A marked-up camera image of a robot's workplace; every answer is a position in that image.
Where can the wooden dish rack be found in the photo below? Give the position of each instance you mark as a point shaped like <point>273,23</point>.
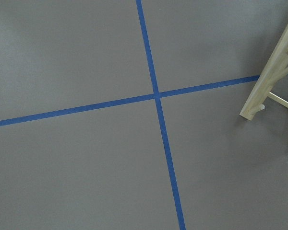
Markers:
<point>275,69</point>

